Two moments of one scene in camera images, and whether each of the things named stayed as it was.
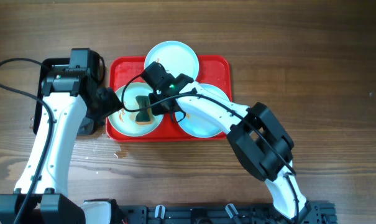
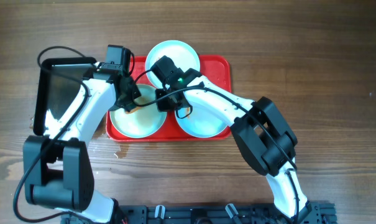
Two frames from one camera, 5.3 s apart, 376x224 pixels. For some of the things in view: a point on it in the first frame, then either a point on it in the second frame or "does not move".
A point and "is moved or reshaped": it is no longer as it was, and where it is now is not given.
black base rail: (314, 213) does not move
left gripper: (112, 101) → (125, 98)
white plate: (199, 125) does not move
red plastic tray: (213, 70) does not move
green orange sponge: (143, 117) is moved or reshaped
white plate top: (176, 57) does not move
